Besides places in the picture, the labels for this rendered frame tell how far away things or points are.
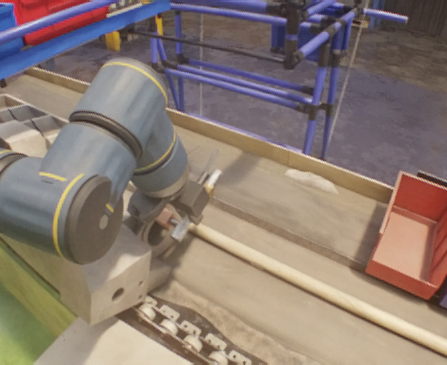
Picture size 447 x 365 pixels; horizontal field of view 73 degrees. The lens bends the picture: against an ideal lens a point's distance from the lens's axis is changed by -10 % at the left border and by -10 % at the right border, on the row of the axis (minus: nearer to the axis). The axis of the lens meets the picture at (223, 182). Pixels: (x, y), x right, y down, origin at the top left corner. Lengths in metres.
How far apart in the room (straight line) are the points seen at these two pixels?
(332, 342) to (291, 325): 0.10
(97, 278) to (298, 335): 0.45
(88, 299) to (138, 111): 0.35
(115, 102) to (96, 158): 0.08
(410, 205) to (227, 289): 0.65
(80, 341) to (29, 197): 0.43
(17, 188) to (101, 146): 0.10
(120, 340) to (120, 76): 0.51
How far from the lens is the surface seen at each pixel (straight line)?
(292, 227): 1.00
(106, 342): 0.74
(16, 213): 0.40
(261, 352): 0.77
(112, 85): 0.44
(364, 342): 0.83
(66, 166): 0.38
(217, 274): 0.86
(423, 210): 1.17
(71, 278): 0.64
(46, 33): 1.03
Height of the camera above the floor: 1.44
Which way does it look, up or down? 38 degrees down
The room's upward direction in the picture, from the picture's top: 3 degrees clockwise
